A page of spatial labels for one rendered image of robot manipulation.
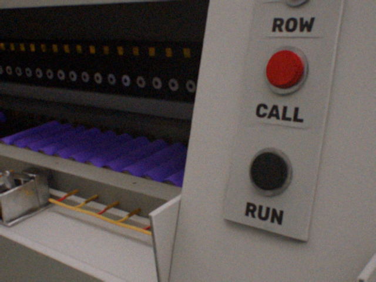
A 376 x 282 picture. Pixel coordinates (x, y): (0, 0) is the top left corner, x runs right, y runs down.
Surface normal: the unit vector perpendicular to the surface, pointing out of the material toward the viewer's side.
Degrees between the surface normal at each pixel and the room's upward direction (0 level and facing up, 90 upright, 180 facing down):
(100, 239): 22
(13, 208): 90
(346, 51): 90
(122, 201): 112
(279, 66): 90
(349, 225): 90
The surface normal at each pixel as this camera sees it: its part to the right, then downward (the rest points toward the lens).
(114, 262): -0.09, -0.94
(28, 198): 0.78, 0.14
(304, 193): -0.60, -0.06
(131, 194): -0.62, 0.31
